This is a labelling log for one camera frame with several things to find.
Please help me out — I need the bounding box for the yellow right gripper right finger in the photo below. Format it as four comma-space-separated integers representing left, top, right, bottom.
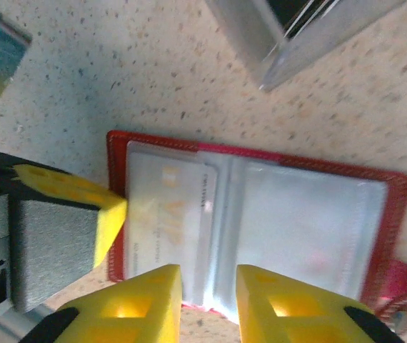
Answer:
235, 263, 406, 343

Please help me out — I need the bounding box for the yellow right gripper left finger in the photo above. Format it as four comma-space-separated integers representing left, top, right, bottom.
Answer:
19, 263, 184, 343

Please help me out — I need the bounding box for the white membership card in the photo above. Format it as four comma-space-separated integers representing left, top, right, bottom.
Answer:
126, 149, 219, 287

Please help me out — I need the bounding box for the red leather card holder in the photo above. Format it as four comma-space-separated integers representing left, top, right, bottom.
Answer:
106, 129, 407, 339

